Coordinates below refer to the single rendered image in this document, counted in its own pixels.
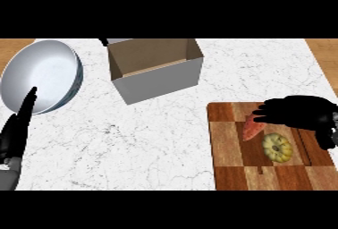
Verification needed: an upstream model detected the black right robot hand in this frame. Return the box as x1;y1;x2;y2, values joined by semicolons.
250;95;338;151

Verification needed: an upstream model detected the orange sweet potato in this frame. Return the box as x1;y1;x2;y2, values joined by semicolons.
242;114;268;142

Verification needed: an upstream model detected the yellow squash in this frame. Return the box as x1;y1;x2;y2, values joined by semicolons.
261;132;293;164

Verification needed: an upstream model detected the white bowl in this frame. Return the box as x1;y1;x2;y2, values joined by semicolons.
0;39;84;115

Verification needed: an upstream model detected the wooden cutting board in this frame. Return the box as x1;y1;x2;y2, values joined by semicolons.
206;101;338;191

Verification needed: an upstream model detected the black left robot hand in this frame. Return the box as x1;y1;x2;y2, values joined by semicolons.
0;86;38;164

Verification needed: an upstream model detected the cardboard box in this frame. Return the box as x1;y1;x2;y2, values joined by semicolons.
106;38;205;106

